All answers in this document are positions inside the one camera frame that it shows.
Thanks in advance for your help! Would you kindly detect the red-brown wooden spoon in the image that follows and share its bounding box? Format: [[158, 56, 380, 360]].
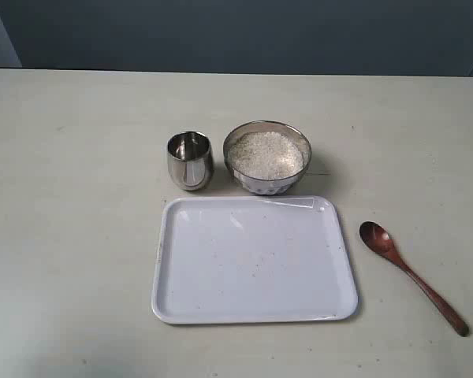
[[359, 221, 471, 337]]

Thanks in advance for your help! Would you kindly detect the steel bowl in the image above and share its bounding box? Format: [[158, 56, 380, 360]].
[[223, 120, 312, 195]]

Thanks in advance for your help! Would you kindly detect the steel cup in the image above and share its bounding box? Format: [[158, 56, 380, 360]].
[[166, 131, 214, 191]]

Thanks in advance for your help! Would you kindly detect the white plastic tray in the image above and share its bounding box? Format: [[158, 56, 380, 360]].
[[151, 196, 359, 324]]

